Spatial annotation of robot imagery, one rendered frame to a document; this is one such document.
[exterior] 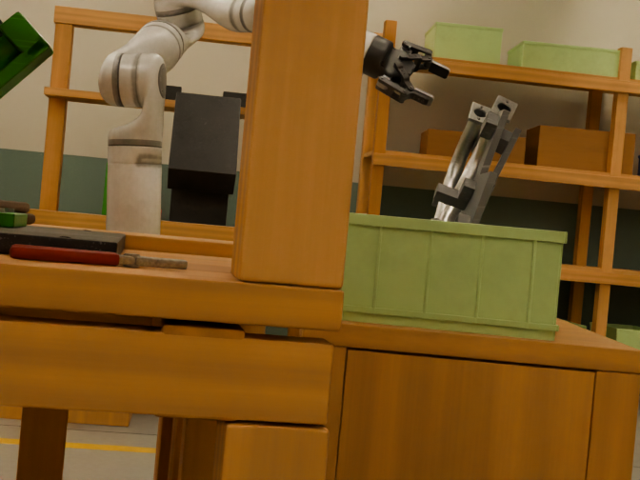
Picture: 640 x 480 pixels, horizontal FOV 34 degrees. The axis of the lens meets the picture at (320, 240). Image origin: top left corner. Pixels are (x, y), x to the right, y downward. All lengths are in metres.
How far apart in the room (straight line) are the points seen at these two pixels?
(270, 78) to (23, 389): 0.33
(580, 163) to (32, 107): 3.42
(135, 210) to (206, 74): 5.09
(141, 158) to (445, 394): 0.63
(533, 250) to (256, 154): 0.85
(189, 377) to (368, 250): 0.81
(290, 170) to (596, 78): 5.82
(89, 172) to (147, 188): 5.03
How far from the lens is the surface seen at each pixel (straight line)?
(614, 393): 1.69
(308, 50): 0.91
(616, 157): 6.72
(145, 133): 1.80
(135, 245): 1.44
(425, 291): 1.66
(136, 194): 1.80
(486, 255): 1.67
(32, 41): 1.29
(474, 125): 2.13
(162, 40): 1.99
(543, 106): 7.22
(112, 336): 0.89
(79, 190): 6.84
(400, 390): 1.63
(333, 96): 0.91
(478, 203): 1.71
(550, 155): 6.67
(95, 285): 0.89
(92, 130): 6.85
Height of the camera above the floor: 0.93
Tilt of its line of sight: 1 degrees down
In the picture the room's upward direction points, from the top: 5 degrees clockwise
